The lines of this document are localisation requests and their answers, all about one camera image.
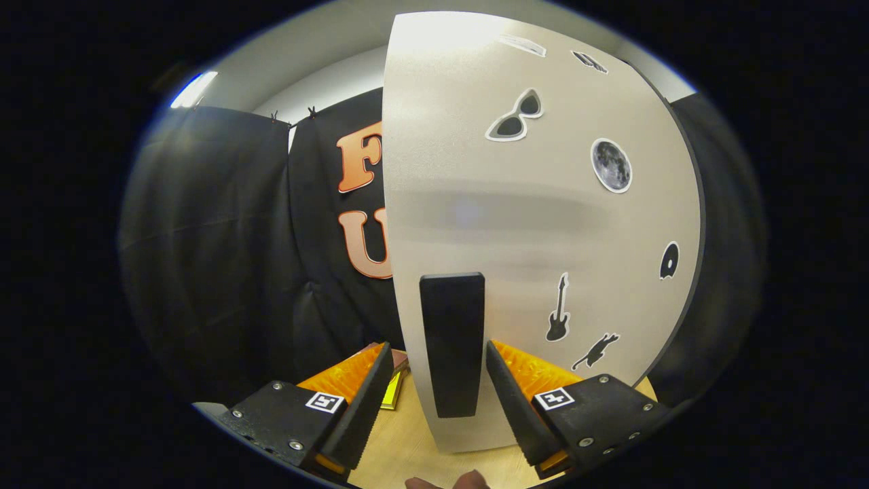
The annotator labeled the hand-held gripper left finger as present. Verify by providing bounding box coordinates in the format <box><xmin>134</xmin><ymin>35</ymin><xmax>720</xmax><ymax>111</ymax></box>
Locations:
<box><xmin>221</xmin><ymin>342</ymin><xmax>396</xmax><ymax>484</ymax></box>

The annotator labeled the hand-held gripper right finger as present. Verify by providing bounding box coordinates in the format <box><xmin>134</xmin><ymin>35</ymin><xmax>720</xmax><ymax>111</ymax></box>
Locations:
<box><xmin>485</xmin><ymin>340</ymin><xmax>673</xmax><ymax>479</ymax></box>

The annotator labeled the yellow book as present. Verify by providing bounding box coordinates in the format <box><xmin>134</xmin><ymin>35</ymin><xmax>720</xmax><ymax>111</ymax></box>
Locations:
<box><xmin>380</xmin><ymin>370</ymin><xmax>408</xmax><ymax>410</ymax></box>

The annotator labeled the brown cover book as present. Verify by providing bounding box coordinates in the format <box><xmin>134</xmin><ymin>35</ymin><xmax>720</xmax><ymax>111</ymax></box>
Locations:
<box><xmin>363</xmin><ymin>342</ymin><xmax>409</xmax><ymax>371</ymax></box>

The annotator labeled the black backdrop cloth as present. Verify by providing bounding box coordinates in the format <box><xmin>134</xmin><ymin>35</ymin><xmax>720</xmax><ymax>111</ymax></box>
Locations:
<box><xmin>119</xmin><ymin>88</ymin><xmax>768</xmax><ymax>408</ymax></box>

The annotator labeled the ceiling strip light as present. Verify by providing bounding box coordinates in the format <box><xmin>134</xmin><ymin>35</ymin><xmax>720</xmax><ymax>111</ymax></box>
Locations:
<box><xmin>170</xmin><ymin>70</ymin><xmax>219</xmax><ymax>109</ymax></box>

